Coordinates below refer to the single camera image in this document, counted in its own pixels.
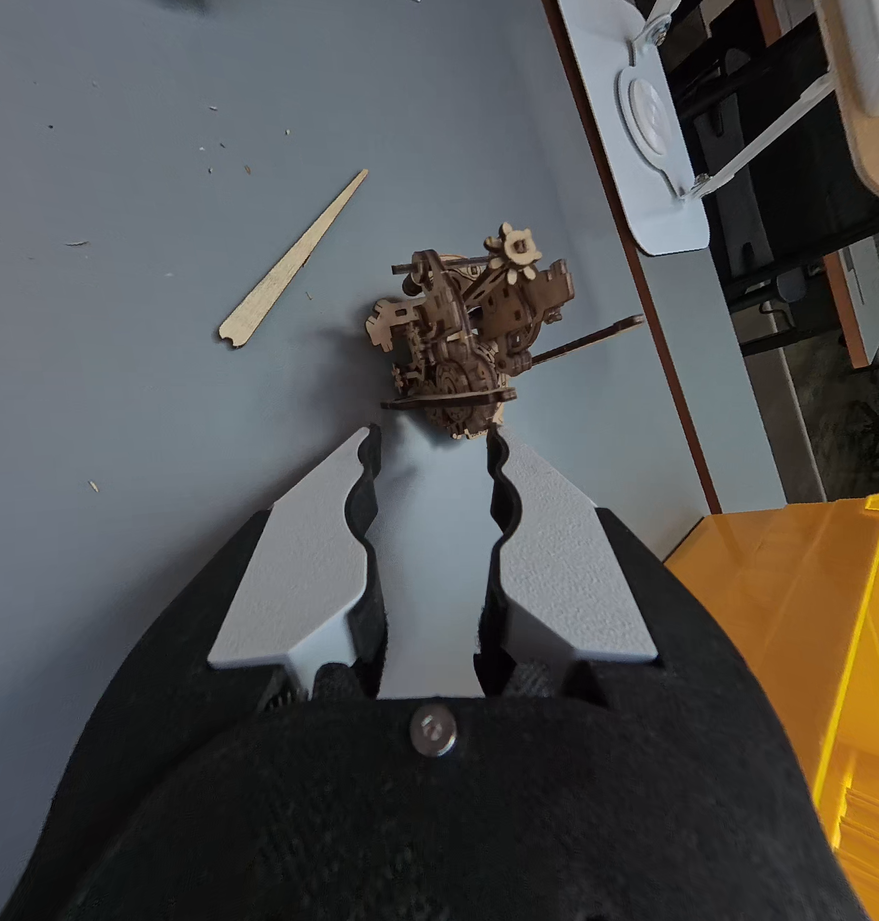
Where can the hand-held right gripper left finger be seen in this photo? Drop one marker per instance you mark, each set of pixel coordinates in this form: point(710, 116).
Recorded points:
point(295, 575)

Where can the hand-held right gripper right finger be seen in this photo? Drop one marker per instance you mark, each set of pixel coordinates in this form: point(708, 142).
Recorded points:
point(561, 575)

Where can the wooden mechanical model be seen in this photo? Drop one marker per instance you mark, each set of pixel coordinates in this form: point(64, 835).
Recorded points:
point(461, 324)

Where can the grey desk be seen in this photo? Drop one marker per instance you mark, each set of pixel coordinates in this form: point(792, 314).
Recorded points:
point(159, 432)

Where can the yellow plastic bin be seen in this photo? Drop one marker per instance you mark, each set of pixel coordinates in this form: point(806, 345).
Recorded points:
point(792, 611)

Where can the thin pointed wooden stick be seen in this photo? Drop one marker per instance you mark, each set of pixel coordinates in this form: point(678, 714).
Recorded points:
point(281, 277)

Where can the white wood-edged table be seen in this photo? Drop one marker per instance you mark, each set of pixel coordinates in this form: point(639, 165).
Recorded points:
point(860, 302)

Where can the white table foot plate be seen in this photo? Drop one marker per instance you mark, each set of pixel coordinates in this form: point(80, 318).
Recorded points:
point(612, 173)

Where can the white metal brace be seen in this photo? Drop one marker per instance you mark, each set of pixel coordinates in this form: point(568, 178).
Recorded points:
point(763, 133)

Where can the light wooden board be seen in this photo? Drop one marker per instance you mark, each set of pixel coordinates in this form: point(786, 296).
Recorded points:
point(853, 144)

